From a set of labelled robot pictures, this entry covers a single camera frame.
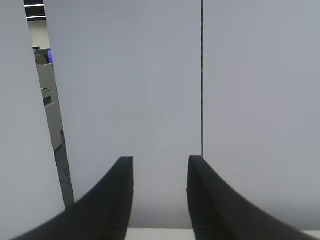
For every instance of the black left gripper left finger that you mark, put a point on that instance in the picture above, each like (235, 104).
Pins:
(100, 210)

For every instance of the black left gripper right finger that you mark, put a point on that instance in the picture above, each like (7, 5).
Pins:
(220, 210)

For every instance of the blue lit screen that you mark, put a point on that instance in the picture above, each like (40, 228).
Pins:
(50, 56)

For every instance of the white office cabinet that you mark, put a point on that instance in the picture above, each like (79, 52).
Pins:
(50, 100)

